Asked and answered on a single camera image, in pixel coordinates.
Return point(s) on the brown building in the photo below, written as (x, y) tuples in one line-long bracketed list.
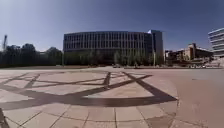
[(195, 53)]

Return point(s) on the row of dark trees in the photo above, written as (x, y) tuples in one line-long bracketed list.
[(26, 55)]

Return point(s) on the dark glass building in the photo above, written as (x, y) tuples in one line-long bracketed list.
[(106, 41)]

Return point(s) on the pole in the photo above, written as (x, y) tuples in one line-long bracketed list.
[(154, 50)]

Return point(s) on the thin tall tower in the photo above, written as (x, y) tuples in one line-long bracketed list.
[(5, 41)]

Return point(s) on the pale paved plaza ground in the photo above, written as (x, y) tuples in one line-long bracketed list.
[(100, 113)]

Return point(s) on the row of trees by building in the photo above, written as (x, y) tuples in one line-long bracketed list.
[(100, 58)]

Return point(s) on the vehicle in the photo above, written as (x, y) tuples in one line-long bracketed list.
[(116, 66)]

